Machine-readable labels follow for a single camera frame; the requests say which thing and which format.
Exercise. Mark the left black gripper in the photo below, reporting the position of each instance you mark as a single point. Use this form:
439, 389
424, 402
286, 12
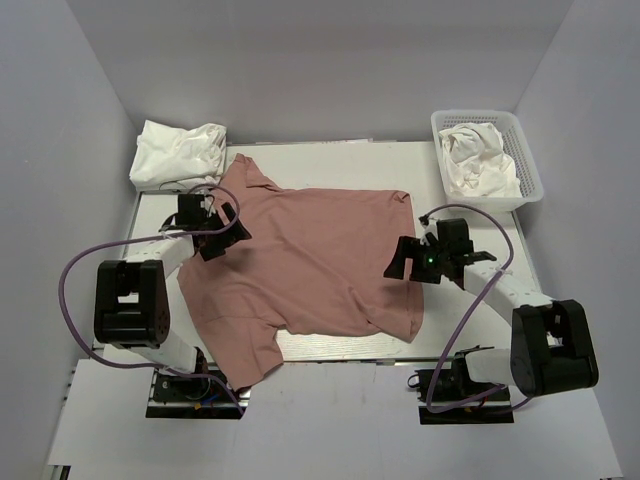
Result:
228, 237

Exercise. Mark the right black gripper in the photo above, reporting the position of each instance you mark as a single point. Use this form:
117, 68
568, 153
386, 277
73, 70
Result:
412, 248

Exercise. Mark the pink t-shirt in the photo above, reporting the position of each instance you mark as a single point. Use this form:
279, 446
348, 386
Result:
314, 264

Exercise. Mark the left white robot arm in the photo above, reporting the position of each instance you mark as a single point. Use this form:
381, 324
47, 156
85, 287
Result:
132, 309

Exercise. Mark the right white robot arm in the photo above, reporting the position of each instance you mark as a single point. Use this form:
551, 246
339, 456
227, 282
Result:
551, 349

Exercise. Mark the folded white t-shirt stack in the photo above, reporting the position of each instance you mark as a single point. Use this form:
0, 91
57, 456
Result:
169, 158

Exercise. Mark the crumpled white t-shirts in basket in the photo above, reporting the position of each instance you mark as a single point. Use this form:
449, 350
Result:
476, 163

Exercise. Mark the white plastic basket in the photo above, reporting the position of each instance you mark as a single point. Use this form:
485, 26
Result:
515, 145

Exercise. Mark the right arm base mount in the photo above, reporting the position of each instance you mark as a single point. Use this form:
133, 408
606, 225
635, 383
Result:
455, 392

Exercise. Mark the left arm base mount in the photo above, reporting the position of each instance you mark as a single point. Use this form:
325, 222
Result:
174, 397

